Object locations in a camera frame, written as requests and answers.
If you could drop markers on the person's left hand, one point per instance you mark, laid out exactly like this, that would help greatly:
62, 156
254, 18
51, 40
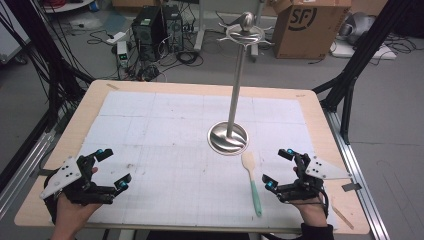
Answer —
75, 213

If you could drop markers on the black metal frame stand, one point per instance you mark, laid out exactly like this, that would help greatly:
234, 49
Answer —
360, 60
50, 66

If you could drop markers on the white gridded paper mat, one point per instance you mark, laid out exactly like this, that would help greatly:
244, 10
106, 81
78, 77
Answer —
166, 133

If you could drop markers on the large black computer tower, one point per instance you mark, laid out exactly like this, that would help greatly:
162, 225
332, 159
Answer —
148, 33

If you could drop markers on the white stand pole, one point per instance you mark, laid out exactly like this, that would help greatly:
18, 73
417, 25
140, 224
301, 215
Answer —
199, 30

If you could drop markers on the person's right hand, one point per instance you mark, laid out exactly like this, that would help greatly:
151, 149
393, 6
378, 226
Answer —
313, 213

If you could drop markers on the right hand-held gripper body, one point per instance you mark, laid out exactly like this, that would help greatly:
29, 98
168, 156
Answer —
316, 173

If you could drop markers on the white flat board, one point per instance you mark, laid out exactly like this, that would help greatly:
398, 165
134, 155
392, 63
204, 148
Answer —
363, 51

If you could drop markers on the aluminium rail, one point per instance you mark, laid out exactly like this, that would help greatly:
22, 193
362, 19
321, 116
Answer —
23, 170
356, 173

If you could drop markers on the white power strip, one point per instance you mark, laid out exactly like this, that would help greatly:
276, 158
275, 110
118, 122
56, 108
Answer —
116, 38

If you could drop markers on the white device with green display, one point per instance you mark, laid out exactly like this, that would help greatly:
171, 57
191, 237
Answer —
122, 55

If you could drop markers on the white round table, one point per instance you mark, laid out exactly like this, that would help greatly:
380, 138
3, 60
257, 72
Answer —
66, 6

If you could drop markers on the thin wooden stick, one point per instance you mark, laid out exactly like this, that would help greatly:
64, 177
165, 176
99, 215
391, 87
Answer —
343, 217

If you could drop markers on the grey rounded device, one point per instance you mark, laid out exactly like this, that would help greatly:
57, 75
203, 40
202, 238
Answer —
358, 26

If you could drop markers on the steel utensil rack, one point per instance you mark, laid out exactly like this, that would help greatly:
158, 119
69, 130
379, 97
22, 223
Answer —
234, 106

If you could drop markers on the grey tape piece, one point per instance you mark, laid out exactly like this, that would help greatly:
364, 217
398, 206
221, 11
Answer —
351, 187

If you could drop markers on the slim black computer tower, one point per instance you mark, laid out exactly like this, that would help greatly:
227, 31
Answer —
174, 28

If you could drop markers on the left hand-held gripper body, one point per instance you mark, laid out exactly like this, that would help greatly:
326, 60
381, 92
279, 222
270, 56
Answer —
68, 175

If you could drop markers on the brown cardboard box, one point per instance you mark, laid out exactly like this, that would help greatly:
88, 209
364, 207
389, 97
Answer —
310, 30

